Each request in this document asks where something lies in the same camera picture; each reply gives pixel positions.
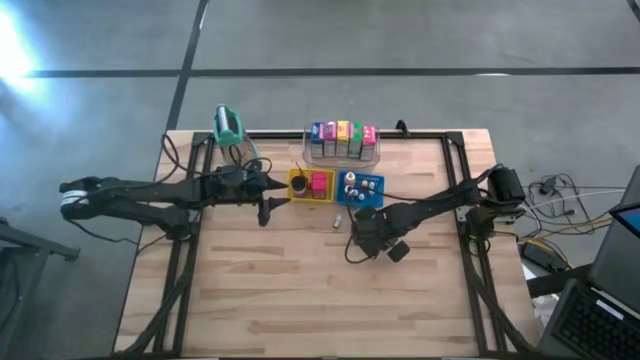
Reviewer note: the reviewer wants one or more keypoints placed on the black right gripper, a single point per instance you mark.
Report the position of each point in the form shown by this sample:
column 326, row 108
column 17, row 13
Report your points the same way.
column 375, row 230

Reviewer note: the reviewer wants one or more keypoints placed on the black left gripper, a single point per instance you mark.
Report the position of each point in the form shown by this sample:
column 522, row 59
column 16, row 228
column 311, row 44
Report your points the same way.
column 235, row 185

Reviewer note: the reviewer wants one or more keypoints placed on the spice jar with purple label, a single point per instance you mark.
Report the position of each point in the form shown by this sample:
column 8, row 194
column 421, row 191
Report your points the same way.
column 299, row 186

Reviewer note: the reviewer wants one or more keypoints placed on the red-lidded smoked paprika tin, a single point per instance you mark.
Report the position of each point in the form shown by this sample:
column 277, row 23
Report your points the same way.
column 318, row 185

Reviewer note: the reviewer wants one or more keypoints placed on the blue mini cereal box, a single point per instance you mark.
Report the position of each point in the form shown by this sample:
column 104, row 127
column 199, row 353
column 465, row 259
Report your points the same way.
column 317, row 137

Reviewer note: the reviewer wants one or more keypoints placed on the pink mini cereal box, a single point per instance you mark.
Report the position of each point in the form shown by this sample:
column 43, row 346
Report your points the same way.
column 329, row 137

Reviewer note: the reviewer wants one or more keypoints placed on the yellow mini cereal box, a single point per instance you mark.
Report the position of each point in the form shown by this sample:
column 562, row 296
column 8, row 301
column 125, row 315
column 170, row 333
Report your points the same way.
column 343, row 136

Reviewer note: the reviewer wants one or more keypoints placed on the red mini cereal box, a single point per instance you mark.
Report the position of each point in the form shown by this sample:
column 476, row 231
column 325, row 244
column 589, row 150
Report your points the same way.
column 368, row 142

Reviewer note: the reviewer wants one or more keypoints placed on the green mini cereal box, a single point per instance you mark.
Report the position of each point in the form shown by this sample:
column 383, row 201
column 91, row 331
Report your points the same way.
column 355, row 140

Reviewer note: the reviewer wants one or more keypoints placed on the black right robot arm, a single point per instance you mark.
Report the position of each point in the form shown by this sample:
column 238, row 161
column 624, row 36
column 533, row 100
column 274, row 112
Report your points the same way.
column 440, row 205

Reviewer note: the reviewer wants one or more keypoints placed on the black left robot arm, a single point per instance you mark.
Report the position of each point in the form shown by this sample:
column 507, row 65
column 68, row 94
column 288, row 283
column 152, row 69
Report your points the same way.
column 150, row 192

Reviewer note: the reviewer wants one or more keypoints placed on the blue plastic basket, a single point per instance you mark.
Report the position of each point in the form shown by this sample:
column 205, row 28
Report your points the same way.
column 380, row 200

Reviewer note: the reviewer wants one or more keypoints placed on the clear plastic bin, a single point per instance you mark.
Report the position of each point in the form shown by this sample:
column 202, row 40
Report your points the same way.
column 307, row 160

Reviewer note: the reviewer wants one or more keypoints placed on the yellow plastic basket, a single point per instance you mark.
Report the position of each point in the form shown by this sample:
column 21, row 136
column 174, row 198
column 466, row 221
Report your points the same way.
column 330, row 200

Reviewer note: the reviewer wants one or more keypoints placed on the black power adapter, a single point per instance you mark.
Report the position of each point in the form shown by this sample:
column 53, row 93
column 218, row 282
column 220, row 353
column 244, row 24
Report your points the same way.
column 537, row 256

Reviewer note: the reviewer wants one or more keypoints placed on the white paper sheet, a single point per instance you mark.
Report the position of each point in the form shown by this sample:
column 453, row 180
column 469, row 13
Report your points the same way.
column 542, row 307

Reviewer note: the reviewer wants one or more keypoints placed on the black stand bar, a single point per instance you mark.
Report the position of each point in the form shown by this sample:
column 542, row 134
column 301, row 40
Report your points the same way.
column 555, row 282

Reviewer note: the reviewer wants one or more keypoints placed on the grey open laptop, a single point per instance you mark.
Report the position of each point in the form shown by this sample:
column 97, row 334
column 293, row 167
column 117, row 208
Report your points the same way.
column 590, row 320

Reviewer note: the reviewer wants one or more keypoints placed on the black side desk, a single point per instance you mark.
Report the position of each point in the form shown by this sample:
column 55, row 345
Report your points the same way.
column 30, row 245

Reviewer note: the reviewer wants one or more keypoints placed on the laptop with blue screen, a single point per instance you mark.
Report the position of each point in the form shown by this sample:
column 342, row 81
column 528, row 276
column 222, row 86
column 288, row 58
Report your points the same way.
column 631, row 220

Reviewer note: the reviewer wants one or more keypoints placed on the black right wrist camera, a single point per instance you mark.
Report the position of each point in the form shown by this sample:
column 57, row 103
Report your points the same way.
column 398, row 251

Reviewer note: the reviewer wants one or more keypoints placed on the black aluminium table frame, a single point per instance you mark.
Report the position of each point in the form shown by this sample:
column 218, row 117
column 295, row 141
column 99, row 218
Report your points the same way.
column 280, row 135

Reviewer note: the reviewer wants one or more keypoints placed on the small black clamp mount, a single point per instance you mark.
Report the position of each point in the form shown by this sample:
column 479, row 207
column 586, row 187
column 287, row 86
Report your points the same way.
column 401, row 127

